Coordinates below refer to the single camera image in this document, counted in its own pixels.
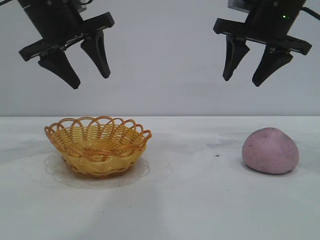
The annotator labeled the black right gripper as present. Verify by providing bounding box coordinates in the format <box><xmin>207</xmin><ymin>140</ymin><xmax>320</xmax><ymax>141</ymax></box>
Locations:
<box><xmin>213</xmin><ymin>0</ymin><xmax>313</xmax><ymax>88</ymax></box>

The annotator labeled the black cable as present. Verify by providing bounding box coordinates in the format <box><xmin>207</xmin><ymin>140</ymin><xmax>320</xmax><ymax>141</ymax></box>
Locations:
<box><xmin>300</xmin><ymin>6</ymin><xmax>320</xmax><ymax>20</ymax></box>

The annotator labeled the clear round plastic doily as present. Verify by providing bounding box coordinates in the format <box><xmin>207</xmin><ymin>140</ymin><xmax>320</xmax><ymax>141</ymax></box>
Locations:
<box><xmin>44</xmin><ymin>149</ymin><xmax>151</xmax><ymax>190</ymax></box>

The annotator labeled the yellow woven wicker basket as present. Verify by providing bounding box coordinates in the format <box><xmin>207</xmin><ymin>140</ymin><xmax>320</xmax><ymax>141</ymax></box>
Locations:
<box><xmin>44</xmin><ymin>115</ymin><xmax>153</xmax><ymax>179</ymax></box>

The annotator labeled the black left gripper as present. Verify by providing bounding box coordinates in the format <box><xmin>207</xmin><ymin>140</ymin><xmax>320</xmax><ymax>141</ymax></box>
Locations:
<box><xmin>16</xmin><ymin>0</ymin><xmax>116</xmax><ymax>90</ymax></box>

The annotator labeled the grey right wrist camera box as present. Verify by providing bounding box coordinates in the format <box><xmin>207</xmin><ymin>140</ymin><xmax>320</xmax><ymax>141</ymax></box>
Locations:
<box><xmin>227</xmin><ymin>0</ymin><xmax>252</xmax><ymax>14</ymax></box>

